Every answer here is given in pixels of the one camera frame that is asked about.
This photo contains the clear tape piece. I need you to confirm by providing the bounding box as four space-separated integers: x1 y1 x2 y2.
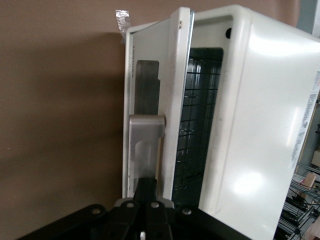
114 9 132 45

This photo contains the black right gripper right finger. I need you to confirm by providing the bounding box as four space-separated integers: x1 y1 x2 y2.
146 177 176 240

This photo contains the wire oven rack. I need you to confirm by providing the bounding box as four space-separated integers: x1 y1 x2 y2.
173 48 223 204

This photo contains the oven warning label sticker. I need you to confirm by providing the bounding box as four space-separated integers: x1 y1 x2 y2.
287 72 320 171

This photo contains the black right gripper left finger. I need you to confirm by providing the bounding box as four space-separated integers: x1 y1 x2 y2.
109 177 148 240

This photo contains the silver oven door handle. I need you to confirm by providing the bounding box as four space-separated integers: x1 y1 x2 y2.
127 113 168 201

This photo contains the white toaster oven body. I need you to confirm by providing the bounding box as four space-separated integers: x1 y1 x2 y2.
172 4 320 240

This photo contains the white glass oven door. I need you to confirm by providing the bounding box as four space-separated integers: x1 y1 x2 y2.
121 6 196 204

